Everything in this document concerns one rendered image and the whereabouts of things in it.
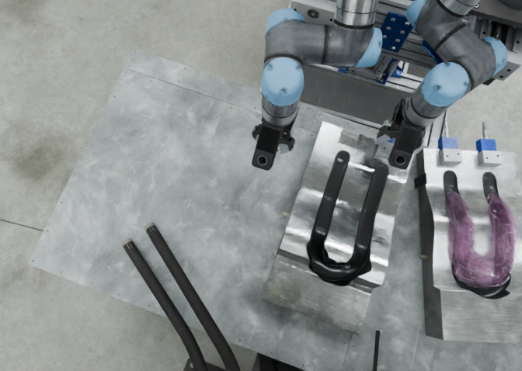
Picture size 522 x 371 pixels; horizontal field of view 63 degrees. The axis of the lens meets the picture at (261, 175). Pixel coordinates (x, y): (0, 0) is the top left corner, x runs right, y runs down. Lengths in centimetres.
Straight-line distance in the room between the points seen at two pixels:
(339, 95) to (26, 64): 159
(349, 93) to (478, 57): 112
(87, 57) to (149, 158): 126
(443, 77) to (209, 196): 68
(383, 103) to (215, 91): 95
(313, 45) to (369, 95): 122
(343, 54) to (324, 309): 63
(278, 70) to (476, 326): 78
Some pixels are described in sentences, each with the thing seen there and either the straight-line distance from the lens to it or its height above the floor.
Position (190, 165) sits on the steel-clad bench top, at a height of 80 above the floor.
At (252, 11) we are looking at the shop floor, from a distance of 245.
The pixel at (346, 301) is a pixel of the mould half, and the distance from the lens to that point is 115.
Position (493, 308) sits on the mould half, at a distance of 122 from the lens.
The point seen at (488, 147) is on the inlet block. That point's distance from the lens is 134.
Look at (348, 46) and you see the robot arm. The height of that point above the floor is 128.
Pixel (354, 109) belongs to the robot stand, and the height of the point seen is 21.
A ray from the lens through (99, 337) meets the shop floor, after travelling 210.
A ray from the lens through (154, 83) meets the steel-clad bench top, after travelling 136.
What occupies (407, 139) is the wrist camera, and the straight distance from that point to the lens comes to 103.
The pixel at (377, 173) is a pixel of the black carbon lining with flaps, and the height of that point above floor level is 88.
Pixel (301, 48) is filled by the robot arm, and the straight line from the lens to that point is 84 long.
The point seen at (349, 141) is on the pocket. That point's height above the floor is 86.
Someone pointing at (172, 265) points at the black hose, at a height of 86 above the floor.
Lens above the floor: 198
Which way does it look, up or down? 75 degrees down
